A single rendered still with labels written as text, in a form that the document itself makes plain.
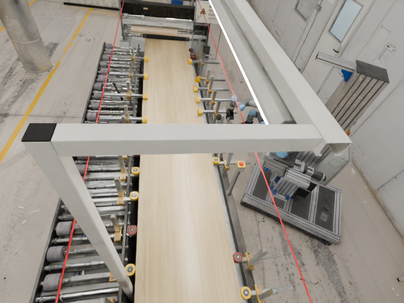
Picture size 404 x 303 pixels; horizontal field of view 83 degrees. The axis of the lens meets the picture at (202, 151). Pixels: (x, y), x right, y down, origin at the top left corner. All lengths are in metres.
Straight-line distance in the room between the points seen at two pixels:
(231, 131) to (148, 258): 1.59
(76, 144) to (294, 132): 0.47
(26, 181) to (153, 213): 2.12
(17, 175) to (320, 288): 4.03
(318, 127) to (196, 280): 1.56
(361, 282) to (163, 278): 2.51
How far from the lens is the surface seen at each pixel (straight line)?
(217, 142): 0.50
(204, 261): 1.99
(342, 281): 3.54
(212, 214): 2.14
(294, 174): 2.62
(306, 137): 0.58
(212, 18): 4.54
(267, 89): 0.85
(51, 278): 2.15
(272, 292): 1.85
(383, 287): 3.84
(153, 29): 4.57
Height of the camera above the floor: 2.80
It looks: 49 degrees down
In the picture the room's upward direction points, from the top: 12 degrees clockwise
